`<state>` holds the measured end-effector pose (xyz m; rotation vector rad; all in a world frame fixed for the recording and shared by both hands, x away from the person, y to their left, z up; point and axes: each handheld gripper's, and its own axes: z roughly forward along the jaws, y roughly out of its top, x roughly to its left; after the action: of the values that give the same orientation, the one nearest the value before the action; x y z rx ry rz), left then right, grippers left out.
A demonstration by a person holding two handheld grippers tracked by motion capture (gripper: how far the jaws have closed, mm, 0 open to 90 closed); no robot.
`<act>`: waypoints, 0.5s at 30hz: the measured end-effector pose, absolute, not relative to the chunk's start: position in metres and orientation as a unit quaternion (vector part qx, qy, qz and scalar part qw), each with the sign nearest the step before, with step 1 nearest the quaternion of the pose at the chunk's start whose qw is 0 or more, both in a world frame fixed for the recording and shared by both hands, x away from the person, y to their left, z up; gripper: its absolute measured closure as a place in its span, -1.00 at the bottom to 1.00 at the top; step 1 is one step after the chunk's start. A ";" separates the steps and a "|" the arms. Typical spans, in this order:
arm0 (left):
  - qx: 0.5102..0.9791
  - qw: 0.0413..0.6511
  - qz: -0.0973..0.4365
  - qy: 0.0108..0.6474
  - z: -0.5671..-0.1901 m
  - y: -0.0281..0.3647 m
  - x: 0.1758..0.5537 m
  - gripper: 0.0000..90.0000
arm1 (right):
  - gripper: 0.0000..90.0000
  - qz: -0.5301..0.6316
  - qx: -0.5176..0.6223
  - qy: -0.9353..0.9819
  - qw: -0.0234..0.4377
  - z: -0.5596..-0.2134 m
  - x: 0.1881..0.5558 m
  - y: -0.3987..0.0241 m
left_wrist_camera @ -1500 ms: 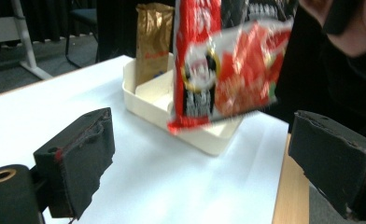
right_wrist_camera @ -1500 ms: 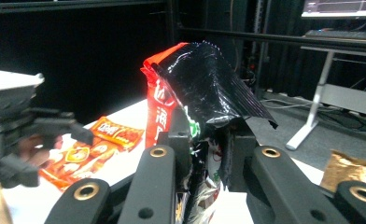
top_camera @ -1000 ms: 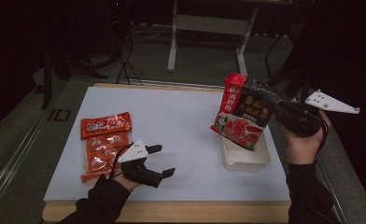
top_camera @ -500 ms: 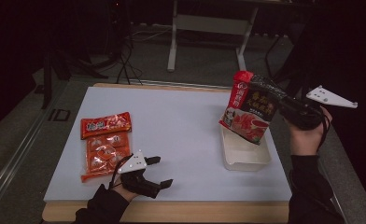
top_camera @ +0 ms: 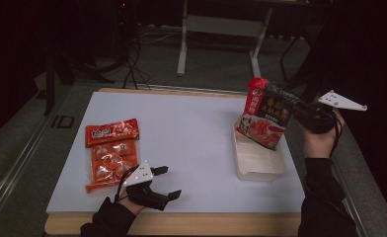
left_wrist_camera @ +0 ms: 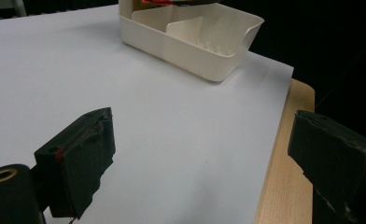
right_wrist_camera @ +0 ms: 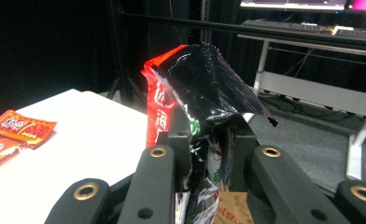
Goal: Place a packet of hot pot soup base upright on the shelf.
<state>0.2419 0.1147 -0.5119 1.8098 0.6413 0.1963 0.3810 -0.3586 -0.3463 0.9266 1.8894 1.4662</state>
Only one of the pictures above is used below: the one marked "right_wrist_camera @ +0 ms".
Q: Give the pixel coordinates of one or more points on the black metal stand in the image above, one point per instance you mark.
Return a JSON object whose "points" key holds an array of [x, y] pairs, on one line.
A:
{"points": [[123, 62]]}

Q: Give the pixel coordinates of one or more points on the black metal bar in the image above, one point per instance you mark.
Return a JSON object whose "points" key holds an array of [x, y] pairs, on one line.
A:
{"points": [[203, 25]]}

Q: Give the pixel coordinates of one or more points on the red and black packet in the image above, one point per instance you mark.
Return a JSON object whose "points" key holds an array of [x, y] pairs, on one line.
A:
{"points": [[203, 81]]}

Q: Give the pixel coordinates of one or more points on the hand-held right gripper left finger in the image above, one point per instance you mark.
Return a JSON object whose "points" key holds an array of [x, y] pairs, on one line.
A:
{"points": [[181, 140]]}

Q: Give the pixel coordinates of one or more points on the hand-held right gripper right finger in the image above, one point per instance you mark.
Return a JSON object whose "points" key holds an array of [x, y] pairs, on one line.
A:
{"points": [[238, 146]]}

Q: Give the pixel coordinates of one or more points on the black keyboard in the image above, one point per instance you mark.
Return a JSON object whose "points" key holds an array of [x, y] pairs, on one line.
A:
{"points": [[277, 25]]}

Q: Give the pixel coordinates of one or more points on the gold foil packet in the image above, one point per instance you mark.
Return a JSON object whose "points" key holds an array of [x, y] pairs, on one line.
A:
{"points": [[231, 209]]}

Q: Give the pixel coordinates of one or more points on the white metal desk frame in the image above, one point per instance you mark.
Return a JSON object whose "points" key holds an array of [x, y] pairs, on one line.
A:
{"points": [[312, 90]]}

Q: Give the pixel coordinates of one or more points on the computer monitor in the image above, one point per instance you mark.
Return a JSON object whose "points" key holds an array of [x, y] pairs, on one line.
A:
{"points": [[296, 5]]}

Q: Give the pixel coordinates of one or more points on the orange clear snack packet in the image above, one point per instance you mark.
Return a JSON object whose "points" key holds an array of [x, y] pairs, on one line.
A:
{"points": [[22, 127]]}

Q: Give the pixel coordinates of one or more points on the small beige object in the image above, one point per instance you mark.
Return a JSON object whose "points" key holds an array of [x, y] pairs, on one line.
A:
{"points": [[338, 30]]}

